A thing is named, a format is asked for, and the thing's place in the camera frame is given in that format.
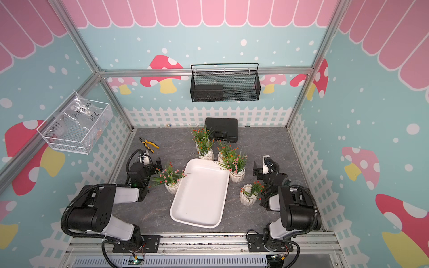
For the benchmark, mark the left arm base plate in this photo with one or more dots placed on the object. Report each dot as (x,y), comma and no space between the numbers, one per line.
(144,244)

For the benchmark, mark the aluminium mounting rail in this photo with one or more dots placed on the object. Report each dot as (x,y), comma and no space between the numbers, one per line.
(232,243)

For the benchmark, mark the pink flower pot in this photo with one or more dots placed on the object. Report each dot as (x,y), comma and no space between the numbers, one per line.
(235,164)
(170,177)

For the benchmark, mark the black plastic tool case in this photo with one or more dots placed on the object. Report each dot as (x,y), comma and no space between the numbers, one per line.
(222,129)

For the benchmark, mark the yellow black pliers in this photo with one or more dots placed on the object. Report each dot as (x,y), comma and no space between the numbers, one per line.
(149,145)

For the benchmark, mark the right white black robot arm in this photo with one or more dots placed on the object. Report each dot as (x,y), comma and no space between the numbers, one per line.
(298,210)

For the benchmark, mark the orange flower pot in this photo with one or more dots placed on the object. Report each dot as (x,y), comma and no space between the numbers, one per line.
(225,150)

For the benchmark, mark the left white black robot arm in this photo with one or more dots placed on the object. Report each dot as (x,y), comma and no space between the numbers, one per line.
(89,214)

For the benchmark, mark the red flower pot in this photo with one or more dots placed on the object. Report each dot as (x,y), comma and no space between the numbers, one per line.
(204,148)
(250,193)

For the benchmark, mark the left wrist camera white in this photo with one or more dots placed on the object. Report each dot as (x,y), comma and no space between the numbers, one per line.
(144,158)

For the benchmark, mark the white plastic storage tray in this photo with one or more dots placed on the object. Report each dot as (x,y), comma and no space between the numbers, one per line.
(200,198)

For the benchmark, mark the clear acrylic wall box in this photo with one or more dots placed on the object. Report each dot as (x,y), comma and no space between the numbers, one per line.
(76,126)

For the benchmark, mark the black wire mesh basket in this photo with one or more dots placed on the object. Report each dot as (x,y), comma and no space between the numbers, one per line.
(240,80)

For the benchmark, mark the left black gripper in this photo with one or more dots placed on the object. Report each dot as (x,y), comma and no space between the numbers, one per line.
(153,167)

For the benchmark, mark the red flower pot rearmost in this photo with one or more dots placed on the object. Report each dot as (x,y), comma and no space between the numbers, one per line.
(200,136)

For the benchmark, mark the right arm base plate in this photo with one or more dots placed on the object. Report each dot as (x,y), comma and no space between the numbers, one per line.
(264,243)

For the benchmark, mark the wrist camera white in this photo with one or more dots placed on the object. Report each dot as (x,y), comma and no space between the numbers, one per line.
(267,165)
(144,158)

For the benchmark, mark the black box in basket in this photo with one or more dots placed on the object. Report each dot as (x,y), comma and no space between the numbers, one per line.
(207,93)

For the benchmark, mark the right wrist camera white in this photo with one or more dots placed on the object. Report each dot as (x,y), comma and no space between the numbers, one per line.
(267,165)

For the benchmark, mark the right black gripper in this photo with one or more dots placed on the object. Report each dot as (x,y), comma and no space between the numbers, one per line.
(257,171)

